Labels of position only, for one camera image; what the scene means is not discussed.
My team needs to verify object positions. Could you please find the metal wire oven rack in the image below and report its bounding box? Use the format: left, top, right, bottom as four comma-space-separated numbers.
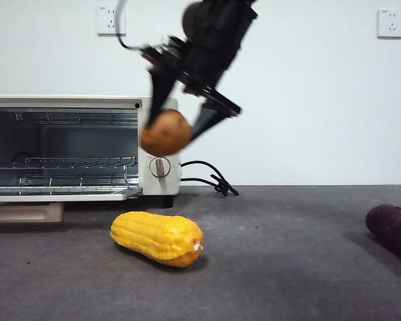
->
0, 155, 140, 172

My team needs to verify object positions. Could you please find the glass oven door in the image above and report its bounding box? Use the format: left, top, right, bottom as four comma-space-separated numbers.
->
0, 185, 144, 225

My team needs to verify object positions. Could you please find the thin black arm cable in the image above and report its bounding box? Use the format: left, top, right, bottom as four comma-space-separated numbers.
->
115, 0, 144, 51

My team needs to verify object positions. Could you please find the black power cable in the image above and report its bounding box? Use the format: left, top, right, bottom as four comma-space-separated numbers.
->
180, 160, 240, 198

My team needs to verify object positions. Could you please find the yellow corn cob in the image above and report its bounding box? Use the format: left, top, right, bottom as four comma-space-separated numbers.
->
110, 211, 205, 268

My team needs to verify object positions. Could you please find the white toaster oven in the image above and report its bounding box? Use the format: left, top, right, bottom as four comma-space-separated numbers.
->
0, 95, 180, 209

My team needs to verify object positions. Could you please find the purple sweet potato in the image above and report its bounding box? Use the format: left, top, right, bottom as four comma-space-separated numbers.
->
365, 205, 401, 272

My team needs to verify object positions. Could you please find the brown potato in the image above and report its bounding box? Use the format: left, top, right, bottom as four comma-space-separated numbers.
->
140, 108, 193, 156

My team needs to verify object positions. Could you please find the white wall socket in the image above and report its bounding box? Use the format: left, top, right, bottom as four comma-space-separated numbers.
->
376, 9, 401, 40
98, 5, 127, 37

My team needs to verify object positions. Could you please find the round oven knob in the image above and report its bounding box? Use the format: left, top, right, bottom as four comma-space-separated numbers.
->
149, 156, 172, 181

